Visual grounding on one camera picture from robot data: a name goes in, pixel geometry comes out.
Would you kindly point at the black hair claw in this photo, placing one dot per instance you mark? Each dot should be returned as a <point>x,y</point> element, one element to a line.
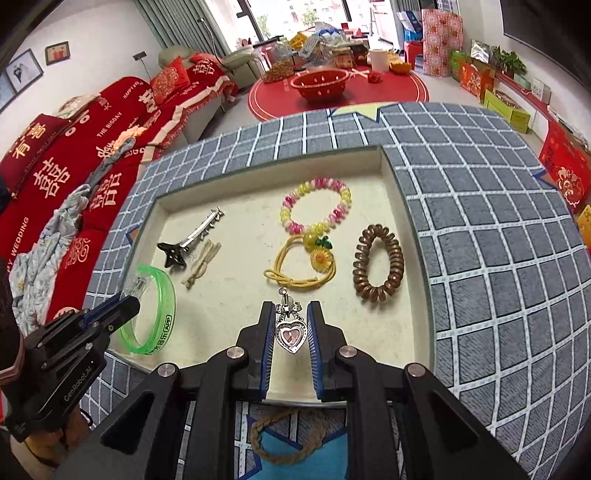
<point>171,256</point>

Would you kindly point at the orange gift box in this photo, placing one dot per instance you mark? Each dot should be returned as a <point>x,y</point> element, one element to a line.
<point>475,78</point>

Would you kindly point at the grey green curtain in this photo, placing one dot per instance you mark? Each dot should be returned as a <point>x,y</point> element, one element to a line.
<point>184,23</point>

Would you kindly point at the red round table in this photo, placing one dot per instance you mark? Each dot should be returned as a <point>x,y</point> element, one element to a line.
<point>392,99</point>

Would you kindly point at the red patterned cushion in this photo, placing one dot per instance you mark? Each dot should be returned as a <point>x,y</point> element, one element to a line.
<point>170,82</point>

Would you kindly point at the green translucent bangle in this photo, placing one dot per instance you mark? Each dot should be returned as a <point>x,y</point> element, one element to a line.
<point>168,300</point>

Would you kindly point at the small framed wall picture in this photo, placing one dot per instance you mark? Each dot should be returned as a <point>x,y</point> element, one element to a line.
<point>57,52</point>

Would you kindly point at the red plastic basket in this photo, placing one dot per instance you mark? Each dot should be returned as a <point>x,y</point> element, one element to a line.
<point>321,85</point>

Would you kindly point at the silver spiked hair clip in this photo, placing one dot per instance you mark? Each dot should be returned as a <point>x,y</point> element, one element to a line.
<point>198,230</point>

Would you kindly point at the silver heart pendant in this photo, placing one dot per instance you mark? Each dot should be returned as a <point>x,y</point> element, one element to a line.
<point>292,337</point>

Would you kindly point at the floral crumpled cloth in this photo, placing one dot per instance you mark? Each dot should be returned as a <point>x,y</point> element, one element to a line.
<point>46,258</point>

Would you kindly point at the red sofa cover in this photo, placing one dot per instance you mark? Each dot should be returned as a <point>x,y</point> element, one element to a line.
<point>69,161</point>

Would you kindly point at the red decorated box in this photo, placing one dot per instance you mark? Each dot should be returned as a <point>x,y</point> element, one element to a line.
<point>565,170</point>

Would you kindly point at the beige small hair clip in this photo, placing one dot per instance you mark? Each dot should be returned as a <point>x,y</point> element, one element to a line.
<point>198,270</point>

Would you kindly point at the green potted plant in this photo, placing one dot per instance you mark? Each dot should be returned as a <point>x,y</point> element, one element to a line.
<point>508,60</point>

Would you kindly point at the grey checked star mat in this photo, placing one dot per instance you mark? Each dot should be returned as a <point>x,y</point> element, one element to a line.
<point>485,230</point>

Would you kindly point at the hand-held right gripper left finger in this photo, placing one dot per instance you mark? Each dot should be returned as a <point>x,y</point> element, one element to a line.
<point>267,350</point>

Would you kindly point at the red patterned gift box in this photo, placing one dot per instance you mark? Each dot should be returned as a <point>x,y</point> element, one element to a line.
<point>441,44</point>

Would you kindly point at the black television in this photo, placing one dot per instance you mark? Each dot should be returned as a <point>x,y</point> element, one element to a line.
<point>545,18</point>

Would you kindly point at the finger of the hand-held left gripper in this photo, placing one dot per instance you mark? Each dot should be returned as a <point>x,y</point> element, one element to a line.
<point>122,316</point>
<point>107,308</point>

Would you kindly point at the pale green armchair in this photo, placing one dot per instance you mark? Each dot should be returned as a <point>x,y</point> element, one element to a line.
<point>235,62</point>

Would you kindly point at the yellow green box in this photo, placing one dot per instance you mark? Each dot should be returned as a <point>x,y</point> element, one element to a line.
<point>505,110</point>

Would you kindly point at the green tray with cream lining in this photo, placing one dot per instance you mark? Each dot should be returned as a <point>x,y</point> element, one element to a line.
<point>240,221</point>

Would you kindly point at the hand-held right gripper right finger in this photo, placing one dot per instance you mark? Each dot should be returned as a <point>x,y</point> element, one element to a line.
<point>315,350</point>

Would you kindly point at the white cup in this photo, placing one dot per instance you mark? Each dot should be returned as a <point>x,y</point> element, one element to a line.
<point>379,60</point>

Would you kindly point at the large framed wall picture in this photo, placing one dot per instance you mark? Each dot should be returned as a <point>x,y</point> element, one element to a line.
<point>23,70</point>

